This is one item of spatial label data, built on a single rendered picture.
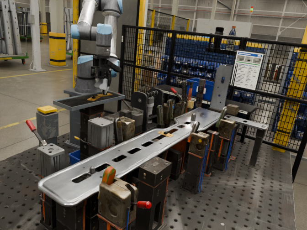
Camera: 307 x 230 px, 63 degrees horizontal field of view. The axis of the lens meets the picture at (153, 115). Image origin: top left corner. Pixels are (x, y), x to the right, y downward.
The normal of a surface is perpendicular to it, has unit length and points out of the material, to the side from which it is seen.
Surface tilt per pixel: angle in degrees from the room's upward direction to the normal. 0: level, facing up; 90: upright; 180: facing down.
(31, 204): 0
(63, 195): 0
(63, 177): 0
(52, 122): 90
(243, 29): 90
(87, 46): 90
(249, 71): 90
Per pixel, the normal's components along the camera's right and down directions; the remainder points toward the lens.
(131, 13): -0.43, 0.25
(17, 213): 0.11, -0.94
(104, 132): 0.82, 0.26
